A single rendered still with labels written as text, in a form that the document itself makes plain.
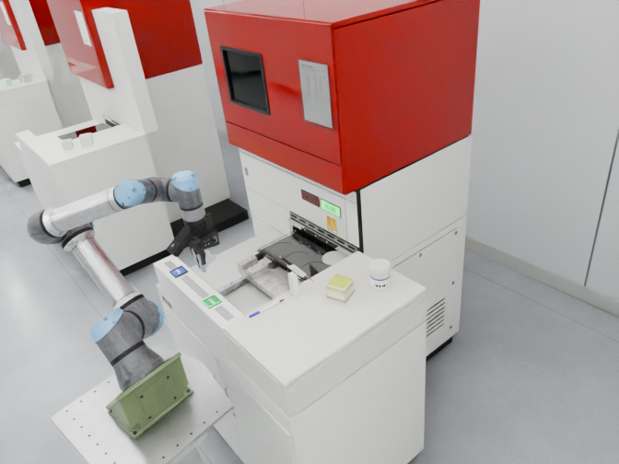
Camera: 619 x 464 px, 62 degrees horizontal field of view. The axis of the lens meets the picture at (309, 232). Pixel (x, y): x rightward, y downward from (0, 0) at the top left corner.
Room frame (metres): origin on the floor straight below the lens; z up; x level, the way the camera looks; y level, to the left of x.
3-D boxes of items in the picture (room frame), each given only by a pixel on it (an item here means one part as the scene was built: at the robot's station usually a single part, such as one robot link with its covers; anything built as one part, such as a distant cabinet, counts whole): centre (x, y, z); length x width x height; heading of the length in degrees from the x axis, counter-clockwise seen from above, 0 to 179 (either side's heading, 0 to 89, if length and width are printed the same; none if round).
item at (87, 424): (1.16, 0.58, 0.75); 0.45 x 0.44 x 0.13; 135
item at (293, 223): (1.87, -0.05, 0.89); 0.44 x 0.02 x 0.10; 36
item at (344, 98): (2.20, -0.21, 1.52); 0.81 x 0.75 x 0.59; 36
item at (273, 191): (2.02, 0.05, 1.02); 0.82 x 0.03 x 0.40; 36
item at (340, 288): (1.41, -0.08, 1.00); 0.07 x 0.07 x 0.07; 55
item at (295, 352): (1.36, -0.03, 0.89); 0.62 x 0.35 x 0.14; 126
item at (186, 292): (1.57, 0.45, 0.89); 0.55 x 0.09 x 0.14; 36
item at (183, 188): (1.48, 0.37, 1.40); 0.09 x 0.08 x 0.11; 71
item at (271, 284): (1.66, 0.18, 0.87); 0.36 x 0.08 x 0.03; 36
